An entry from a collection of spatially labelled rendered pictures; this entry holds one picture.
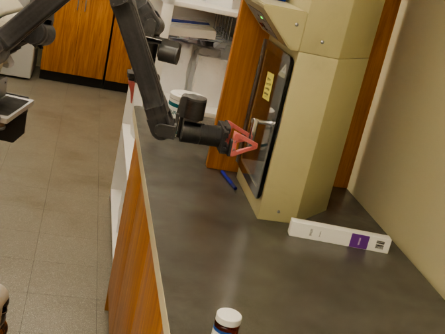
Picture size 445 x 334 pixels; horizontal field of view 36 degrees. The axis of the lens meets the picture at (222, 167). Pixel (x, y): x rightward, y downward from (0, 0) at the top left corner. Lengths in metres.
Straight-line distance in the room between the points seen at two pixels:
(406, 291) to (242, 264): 0.41
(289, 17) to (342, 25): 0.14
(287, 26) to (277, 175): 0.40
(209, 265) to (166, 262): 0.10
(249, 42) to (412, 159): 0.60
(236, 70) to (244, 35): 0.11
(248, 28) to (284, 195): 0.54
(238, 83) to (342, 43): 0.46
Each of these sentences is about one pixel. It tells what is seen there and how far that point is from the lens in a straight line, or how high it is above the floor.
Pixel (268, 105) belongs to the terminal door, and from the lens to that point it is 1.91.
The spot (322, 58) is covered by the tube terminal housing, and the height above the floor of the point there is 1.40.
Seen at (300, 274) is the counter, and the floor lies 0.94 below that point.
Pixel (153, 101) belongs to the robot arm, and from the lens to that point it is 1.79.
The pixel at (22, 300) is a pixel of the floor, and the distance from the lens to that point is 3.15.
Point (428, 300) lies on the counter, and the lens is 1.74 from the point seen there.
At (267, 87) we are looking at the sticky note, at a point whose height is 1.27.
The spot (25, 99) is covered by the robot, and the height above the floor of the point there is 1.04.
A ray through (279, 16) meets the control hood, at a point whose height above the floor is 1.49.
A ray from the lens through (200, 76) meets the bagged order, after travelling 3.07.
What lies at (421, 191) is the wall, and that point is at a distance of 1.98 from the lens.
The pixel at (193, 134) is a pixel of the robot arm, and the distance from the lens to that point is 1.80.
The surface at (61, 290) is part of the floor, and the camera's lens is 3.25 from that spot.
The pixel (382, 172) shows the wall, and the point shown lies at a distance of 2.21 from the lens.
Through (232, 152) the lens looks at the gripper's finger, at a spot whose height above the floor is 1.12.
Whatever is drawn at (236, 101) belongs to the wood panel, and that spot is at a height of 1.17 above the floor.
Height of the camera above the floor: 1.64
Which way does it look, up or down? 18 degrees down
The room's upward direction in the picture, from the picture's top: 13 degrees clockwise
